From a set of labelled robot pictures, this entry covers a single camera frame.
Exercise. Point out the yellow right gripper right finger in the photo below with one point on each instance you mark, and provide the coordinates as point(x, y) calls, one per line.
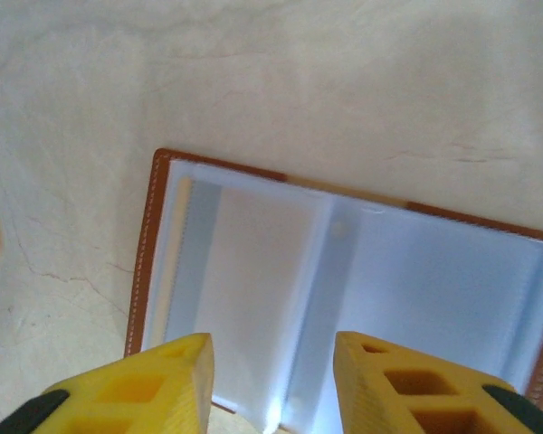
point(362, 398)

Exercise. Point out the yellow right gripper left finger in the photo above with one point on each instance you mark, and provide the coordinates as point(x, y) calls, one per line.
point(194, 384)

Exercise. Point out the brown leather card holder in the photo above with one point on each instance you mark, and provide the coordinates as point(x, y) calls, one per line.
point(434, 294)

